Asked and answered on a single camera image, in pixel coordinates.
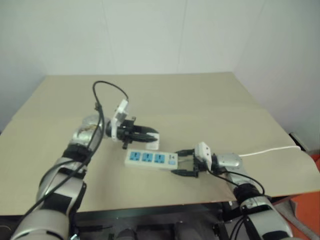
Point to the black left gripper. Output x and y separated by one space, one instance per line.
127 132

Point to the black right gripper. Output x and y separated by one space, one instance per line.
195 171

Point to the white charger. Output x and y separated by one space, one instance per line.
152 146

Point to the white power strip blue sockets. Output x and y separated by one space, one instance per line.
150 163

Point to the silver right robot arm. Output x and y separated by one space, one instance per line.
260 212

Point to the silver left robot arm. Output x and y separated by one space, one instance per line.
50 215

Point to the dark rounded shape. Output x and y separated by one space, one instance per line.
127 234

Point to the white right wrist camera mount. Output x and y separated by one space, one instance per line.
203 155

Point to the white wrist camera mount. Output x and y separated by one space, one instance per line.
120 110
203 155

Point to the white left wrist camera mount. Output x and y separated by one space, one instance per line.
120 110

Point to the black table frame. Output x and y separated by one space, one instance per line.
150 217

